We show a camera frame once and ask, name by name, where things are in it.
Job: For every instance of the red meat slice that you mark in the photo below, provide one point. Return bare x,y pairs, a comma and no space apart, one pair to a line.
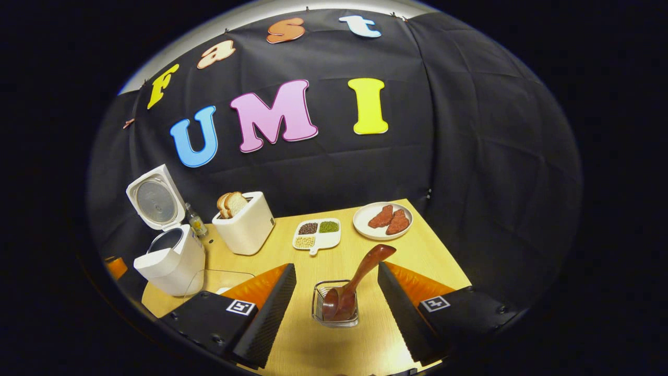
398,223
381,216

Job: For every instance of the white round plate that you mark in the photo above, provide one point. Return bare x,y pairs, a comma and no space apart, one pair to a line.
362,222

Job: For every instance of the bread slice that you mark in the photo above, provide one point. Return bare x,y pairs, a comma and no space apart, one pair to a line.
236,202
223,206

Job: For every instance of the black backdrop cloth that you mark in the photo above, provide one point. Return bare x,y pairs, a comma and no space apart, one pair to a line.
469,156

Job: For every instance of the white divided dish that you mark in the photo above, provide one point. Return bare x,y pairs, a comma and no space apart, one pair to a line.
329,241

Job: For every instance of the white rice cooker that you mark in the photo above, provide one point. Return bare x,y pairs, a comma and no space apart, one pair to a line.
177,266

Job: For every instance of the dark brown beans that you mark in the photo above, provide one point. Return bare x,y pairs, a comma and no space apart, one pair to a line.
308,228

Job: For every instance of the small glass bottle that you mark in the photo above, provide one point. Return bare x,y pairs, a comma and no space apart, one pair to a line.
197,222

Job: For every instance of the green beans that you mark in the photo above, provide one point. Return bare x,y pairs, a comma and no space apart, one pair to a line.
329,226

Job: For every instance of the brown wooden spoon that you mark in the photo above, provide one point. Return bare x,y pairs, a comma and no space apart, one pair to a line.
365,266

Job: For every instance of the yellow beans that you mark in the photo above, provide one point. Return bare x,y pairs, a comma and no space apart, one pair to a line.
305,242

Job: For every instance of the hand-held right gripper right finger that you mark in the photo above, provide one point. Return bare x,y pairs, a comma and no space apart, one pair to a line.
402,313

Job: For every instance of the white toaster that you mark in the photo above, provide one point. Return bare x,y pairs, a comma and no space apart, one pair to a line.
248,230

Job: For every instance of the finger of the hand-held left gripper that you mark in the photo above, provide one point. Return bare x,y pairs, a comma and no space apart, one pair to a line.
116,267

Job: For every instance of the clear plastic container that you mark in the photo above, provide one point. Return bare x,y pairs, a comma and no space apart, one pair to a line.
209,274

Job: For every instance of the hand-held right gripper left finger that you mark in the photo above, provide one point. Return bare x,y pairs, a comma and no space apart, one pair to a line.
269,318

